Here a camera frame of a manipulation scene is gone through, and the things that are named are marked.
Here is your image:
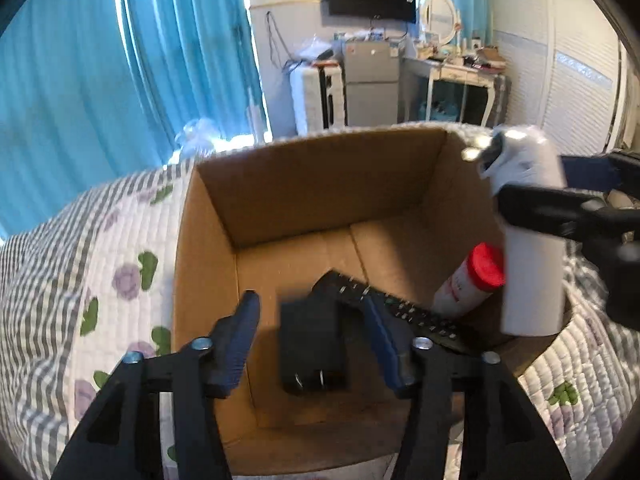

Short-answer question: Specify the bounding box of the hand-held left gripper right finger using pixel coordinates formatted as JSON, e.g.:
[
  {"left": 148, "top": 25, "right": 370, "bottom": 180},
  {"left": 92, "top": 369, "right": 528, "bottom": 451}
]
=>
[{"left": 363, "top": 294, "right": 572, "bottom": 480}]

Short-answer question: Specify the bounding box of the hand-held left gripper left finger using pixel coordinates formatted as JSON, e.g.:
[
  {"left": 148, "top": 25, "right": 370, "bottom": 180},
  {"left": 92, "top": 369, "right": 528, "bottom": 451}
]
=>
[{"left": 51, "top": 290, "right": 262, "bottom": 480}]

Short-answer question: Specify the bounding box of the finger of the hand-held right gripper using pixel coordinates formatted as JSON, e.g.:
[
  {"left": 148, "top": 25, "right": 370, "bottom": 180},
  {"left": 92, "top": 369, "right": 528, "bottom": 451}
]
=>
[
  {"left": 496, "top": 184, "right": 638, "bottom": 242},
  {"left": 559, "top": 152, "right": 640, "bottom": 195}
]

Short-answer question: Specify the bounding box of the black remote control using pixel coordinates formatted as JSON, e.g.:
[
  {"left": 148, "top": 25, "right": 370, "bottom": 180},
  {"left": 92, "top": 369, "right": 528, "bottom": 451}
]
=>
[{"left": 311, "top": 270, "right": 483, "bottom": 357}]

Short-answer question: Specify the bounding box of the white spray bottle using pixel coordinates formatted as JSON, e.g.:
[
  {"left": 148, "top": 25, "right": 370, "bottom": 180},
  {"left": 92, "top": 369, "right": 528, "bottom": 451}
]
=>
[{"left": 461, "top": 125, "right": 570, "bottom": 337}]

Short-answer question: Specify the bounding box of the black power adapter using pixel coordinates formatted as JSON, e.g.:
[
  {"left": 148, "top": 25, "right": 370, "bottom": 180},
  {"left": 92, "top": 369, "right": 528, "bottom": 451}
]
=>
[{"left": 278, "top": 296, "right": 351, "bottom": 396}]

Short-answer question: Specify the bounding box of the cardboard box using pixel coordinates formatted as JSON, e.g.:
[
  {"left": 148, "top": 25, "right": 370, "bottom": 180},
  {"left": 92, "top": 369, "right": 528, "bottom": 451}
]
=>
[{"left": 171, "top": 126, "right": 573, "bottom": 476}]

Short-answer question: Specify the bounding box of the white bottle with red cap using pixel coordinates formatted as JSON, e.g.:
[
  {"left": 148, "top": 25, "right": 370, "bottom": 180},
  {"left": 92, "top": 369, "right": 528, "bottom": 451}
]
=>
[{"left": 432, "top": 242, "right": 506, "bottom": 318}]

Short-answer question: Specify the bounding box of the white wardrobe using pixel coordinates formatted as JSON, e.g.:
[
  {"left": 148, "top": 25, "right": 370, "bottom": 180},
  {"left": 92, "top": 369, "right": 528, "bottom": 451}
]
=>
[{"left": 487, "top": 0, "right": 631, "bottom": 156}]

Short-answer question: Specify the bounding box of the white dressing table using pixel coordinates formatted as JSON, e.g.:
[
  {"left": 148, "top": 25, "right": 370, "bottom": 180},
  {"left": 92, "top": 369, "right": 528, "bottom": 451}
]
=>
[{"left": 400, "top": 47, "right": 512, "bottom": 128}]

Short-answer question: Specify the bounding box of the floral quilted blanket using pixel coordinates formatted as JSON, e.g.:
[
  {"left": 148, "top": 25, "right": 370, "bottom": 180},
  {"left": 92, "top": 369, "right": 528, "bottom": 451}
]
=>
[{"left": 0, "top": 122, "right": 640, "bottom": 480}]

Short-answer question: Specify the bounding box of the clear plastic bag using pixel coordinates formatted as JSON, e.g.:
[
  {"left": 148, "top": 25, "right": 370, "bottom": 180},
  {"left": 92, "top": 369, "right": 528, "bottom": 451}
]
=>
[{"left": 175, "top": 117, "right": 221, "bottom": 157}]

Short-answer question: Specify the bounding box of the oval vanity mirror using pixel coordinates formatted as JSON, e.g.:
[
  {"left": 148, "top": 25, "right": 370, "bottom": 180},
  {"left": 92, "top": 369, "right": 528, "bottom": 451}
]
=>
[{"left": 419, "top": 0, "right": 462, "bottom": 51}]

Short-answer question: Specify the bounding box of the grey mini fridge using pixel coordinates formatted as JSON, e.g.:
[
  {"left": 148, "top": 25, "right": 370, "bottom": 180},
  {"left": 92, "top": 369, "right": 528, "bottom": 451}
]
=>
[{"left": 342, "top": 40, "right": 402, "bottom": 128}]

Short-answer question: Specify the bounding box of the white suitcase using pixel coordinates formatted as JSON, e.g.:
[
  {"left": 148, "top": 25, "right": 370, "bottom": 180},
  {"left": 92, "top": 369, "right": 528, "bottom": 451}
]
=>
[{"left": 290, "top": 62, "right": 346, "bottom": 137}]

